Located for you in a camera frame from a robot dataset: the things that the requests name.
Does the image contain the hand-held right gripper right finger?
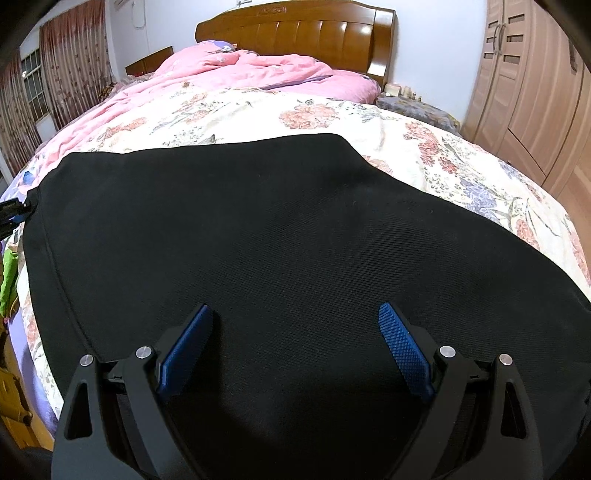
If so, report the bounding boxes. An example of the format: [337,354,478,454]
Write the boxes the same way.
[378,302,544,480]

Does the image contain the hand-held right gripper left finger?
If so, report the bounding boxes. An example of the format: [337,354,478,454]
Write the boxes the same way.
[51,302,214,480]

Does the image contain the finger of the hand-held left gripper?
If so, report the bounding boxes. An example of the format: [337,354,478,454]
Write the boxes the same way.
[0,198,34,238]

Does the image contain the black pants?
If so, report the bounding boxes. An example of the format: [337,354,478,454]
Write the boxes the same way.
[22,133,591,480]

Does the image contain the green cloth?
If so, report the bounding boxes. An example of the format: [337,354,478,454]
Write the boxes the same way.
[0,251,20,315]

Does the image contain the red patterned curtain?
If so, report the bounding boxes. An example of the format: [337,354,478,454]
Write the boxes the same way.
[0,51,43,178]
[39,0,112,131]

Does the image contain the window with grille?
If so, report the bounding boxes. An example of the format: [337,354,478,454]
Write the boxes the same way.
[20,50,51,121]

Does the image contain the floral bed sheet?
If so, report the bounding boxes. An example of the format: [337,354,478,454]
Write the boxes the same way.
[9,87,591,421]

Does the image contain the wooden nightstand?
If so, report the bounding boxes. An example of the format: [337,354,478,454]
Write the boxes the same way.
[125,45,174,77]

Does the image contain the dark floral cloth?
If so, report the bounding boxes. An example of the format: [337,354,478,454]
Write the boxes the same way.
[373,91,461,136]

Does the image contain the pink quilt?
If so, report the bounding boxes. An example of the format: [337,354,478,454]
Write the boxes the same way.
[34,41,382,160]

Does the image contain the light wooden wardrobe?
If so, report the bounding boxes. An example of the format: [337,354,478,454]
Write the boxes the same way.
[461,0,591,204]

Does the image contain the wooden headboard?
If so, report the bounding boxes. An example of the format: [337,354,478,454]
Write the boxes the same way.
[195,0,397,88]

